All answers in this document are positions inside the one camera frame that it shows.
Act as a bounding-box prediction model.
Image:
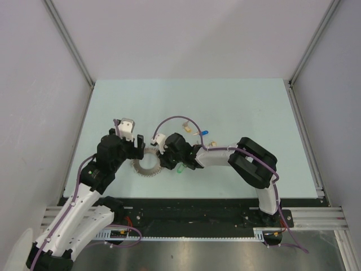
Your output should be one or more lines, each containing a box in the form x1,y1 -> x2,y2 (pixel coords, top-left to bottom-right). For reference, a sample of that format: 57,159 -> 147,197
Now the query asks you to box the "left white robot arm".
26,128 -> 145,270

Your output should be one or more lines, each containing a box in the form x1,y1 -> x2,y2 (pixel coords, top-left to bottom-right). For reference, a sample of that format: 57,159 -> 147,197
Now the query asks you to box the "right aluminium rail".
284,80 -> 349,231

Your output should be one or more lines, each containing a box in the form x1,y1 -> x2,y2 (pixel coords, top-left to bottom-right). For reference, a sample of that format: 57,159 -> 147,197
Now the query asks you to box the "left aluminium frame post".
42,0 -> 95,89

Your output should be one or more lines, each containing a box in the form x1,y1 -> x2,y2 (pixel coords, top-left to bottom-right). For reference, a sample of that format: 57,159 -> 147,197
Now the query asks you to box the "aluminium frame post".
42,0 -> 95,89
288,0 -> 342,88

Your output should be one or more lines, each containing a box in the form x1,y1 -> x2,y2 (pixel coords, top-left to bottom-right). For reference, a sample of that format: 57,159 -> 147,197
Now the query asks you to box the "metal ring key organizer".
131,147 -> 161,177

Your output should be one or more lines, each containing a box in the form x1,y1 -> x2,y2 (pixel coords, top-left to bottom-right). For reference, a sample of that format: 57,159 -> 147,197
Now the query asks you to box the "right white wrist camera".
151,133 -> 166,154

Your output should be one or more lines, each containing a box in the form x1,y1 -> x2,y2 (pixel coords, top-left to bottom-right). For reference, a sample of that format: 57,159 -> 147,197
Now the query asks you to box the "grey slotted cable duct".
93,229 -> 264,242

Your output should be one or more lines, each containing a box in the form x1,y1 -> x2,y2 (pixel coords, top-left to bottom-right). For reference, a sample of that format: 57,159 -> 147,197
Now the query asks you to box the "yellow tag key far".
182,120 -> 192,133

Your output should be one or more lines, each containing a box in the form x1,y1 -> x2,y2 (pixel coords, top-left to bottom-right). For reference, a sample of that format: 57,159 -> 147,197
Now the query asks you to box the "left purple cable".
29,118 -> 121,269

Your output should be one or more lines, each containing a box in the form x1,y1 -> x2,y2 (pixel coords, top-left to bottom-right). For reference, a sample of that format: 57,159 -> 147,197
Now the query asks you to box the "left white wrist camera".
116,118 -> 135,142

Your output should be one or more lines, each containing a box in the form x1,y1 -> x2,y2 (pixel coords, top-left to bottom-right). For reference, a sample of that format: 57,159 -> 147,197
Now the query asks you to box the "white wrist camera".
151,133 -> 166,154
116,118 -> 135,142

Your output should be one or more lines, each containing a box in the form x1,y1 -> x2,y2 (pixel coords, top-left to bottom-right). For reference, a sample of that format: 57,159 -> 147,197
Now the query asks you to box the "aluminium rail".
40,206 -> 62,229
284,80 -> 349,231

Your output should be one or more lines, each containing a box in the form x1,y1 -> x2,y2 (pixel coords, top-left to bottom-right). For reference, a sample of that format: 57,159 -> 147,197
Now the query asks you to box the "purple cable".
152,115 -> 309,253
29,118 -> 121,269

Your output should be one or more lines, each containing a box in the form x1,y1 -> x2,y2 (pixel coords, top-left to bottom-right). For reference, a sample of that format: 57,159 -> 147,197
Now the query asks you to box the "right aluminium frame post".
288,0 -> 342,88

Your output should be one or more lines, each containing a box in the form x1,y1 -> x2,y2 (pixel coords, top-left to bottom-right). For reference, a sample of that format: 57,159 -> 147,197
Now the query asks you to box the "green tag key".
177,164 -> 187,174

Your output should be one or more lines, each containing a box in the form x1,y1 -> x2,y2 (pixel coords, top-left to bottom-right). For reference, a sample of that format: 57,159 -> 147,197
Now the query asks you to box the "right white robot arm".
152,133 -> 281,226

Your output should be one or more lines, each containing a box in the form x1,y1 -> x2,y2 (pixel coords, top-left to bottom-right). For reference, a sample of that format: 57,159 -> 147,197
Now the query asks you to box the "left aluminium rail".
40,206 -> 62,229

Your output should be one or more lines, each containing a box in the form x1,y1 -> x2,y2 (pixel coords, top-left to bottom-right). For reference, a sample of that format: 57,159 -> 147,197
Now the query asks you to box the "blue tag key far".
193,130 -> 209,136

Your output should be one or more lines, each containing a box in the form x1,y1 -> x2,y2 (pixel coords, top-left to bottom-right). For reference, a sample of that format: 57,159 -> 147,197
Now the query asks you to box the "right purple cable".
152,115 -> 309,253

